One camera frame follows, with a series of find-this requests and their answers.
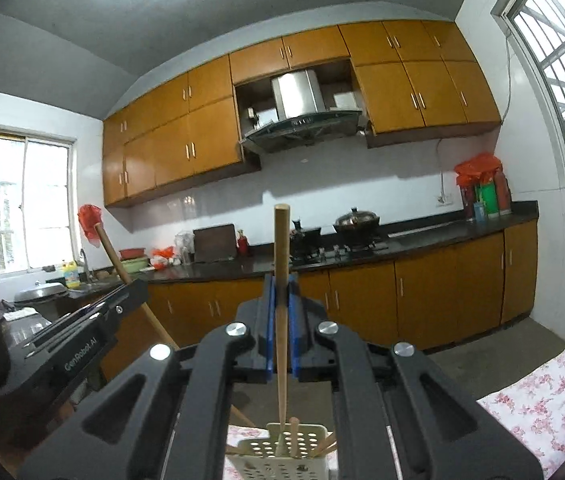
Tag wooden lower kitchen cabinets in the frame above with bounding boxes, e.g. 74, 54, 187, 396
61, 218, 539, 380

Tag wall power socket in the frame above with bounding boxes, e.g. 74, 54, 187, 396
436, 194, 453, 207

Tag red hanging plastic bag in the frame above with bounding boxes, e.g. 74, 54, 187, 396
77, 204, 102, 247

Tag orange plastic bag on counter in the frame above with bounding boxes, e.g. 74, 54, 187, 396
455, 153, 503, 188

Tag green and red basins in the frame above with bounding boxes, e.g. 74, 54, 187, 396
120, 248, 149, 274

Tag black wok on stove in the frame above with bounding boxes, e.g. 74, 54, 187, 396
290, 220, 321, 260

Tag green box on counter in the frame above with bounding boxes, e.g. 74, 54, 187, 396
480, 181, 499, 218

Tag chrome sink faucet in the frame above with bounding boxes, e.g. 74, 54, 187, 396
80, 248, 95, 283

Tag steel range hood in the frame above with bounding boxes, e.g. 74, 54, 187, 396
236, 61, 369, 155

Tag wooden upper wall cabinets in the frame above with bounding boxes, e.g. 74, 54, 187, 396
102, 20, 501, 207

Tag dark cutting board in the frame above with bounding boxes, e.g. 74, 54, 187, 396
194, 223, 237, 263

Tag left kitchen window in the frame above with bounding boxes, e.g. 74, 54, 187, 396
0, 131, 74, 274

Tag black gas stove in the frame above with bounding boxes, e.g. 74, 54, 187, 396
290, 240, 391, 266

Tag red sauce bottle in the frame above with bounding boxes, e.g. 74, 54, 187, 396
237, 230, 251, 257

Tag lidded black wok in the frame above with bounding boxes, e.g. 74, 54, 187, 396
333, 207, 380, 247

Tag floral pink tablecloth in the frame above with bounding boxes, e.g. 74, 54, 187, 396
222, 341, 565, 480

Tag green perforated utensil holder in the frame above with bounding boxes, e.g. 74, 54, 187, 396
228, 422, 330, 480

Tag yellow detergent bottle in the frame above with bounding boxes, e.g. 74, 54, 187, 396
62, 260, 81, 289

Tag grey round pot lid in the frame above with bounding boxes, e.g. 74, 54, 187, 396
13, 283, 69, 308

